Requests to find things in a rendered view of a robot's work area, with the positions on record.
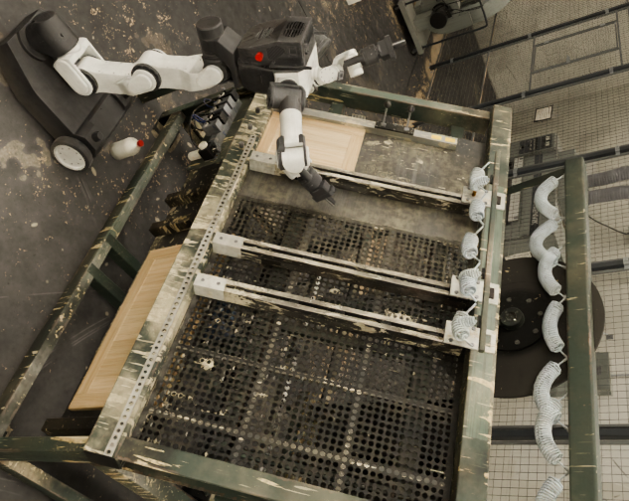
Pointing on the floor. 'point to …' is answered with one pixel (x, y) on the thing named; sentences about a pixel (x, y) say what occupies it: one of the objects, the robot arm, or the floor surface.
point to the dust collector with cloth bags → (443, 18)
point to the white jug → (125, 148)
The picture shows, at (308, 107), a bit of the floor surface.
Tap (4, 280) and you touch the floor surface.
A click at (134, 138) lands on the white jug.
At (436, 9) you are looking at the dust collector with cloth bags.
